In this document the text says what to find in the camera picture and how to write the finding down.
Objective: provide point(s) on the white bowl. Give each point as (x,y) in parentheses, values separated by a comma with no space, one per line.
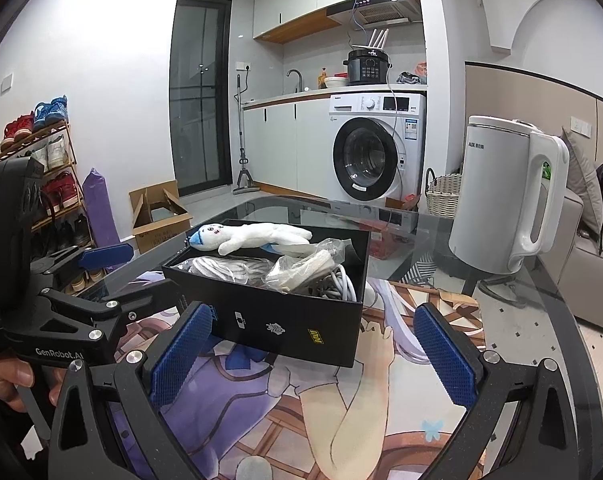
(336,81)

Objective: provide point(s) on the printed table mat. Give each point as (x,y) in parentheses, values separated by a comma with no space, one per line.
(331,410)

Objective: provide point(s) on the person's dark clothing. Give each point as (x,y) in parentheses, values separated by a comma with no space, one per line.
(6,445)

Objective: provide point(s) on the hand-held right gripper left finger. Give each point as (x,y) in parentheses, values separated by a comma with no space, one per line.
(181,355)

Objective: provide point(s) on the white router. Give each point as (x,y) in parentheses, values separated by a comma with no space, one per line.
(376,40)

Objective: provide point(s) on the wall switch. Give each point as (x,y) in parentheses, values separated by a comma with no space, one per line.
(580,126)

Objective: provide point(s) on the dark glass door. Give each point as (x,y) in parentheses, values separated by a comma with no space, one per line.
(199,100)

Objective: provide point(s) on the grey sofa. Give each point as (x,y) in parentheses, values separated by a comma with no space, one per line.
(591,285)

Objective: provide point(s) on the cardboard box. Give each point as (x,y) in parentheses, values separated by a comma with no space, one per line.
(161,232)

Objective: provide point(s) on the range hood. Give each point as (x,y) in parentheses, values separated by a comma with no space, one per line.
(376,7)

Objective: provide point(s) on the black pressure cooker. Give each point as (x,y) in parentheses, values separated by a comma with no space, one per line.
(366,67)

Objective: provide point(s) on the wooden shoe rack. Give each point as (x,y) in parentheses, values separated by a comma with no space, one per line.
(73,160)

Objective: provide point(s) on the grey pillow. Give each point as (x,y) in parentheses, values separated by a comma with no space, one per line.
(581,175)

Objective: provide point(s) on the purple yoga mat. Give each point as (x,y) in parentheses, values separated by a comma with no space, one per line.
(101,210)

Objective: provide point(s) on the white electric kettle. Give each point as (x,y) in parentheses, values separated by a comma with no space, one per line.
(491,185)

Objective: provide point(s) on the pile of clothes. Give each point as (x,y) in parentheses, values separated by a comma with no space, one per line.
(411,76)

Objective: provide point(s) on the floor mop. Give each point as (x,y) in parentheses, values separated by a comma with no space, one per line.
(242,160)

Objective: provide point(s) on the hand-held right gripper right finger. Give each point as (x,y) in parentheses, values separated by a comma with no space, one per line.
(446,360)

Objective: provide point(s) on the white counter cabinet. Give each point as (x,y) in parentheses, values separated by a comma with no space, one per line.
(281,145)

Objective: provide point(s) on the yellow bottle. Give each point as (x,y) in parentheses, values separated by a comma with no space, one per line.
(323,79)

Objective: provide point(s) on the white washing machine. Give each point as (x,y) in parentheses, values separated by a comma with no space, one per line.
(376,160)

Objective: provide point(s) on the wicker basket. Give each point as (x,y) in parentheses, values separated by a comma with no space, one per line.
(444,195)

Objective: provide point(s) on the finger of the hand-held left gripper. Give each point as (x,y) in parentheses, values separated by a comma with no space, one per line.
(146,292)
(106,255)

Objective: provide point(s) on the black box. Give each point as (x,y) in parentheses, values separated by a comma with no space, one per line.
(281,325)

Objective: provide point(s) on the group of assorted shoes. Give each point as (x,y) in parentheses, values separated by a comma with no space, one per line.
(51,112)

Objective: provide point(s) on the metal faucet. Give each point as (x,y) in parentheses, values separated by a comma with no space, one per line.
(296,77)

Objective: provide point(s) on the person's left hand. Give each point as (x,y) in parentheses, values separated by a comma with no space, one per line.
(6,380)

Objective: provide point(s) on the wall socket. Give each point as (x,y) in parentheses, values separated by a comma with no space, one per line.
(243,66)

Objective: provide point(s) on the white plush doll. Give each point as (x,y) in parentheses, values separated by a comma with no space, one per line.
(251,235)

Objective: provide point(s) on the bagged beige band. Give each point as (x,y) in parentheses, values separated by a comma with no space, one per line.
(301,265)

